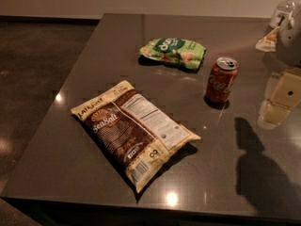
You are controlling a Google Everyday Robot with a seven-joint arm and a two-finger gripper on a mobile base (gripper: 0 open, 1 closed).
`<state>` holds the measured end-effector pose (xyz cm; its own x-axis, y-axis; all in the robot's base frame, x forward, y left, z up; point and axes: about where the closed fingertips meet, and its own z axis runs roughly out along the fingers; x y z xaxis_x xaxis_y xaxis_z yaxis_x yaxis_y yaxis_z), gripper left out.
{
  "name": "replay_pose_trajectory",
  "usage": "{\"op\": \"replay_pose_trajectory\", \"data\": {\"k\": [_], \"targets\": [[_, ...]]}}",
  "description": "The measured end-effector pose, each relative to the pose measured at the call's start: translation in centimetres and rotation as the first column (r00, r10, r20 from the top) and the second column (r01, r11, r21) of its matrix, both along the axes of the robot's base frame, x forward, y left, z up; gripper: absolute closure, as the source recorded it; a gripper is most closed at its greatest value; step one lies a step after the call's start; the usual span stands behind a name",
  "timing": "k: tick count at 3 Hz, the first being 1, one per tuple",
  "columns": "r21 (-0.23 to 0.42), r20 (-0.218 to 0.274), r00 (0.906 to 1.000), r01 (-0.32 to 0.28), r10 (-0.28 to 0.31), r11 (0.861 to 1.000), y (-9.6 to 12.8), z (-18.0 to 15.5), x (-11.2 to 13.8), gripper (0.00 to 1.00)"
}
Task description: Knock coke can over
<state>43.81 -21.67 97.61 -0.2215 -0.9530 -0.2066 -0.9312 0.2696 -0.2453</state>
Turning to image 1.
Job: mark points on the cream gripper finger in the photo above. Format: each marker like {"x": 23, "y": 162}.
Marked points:
{"x": 282, "y": 95}

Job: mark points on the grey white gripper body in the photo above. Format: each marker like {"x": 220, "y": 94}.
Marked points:
{"x": 290, "y": 40}

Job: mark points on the red coke can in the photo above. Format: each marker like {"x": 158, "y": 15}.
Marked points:
{"x": 221, "y": 79}

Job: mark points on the small yellow snack packet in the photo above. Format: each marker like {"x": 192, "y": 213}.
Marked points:
{"x": 269, "y": 42}

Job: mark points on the clear plastic water bottle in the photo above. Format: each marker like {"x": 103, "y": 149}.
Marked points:
{"x": 282, "y": 11}

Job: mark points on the green snack bag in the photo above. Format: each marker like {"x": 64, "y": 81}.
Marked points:
{"x": 176, "y": 52}

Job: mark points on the brown sea salt chip bag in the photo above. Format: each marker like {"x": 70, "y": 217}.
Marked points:
{"x": 138, "y": 135}

